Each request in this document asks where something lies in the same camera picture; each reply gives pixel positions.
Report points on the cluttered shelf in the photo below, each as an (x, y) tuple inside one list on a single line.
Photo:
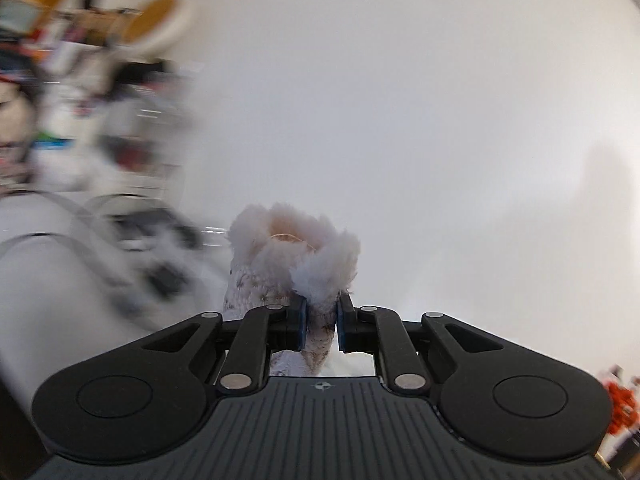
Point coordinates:
[(75, 70)]

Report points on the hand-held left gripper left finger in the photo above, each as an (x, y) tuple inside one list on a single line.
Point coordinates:
[(300, 322)]

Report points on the mustard velvet chair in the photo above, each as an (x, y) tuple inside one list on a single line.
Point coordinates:
[(157, 15)]

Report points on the fluffy cream garment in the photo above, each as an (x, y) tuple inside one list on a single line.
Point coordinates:
[(280, 270)]

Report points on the red white object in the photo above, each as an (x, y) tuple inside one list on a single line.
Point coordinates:
[(620, 400)]

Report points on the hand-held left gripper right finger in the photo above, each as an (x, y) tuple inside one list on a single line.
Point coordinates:
[(344, 322)]

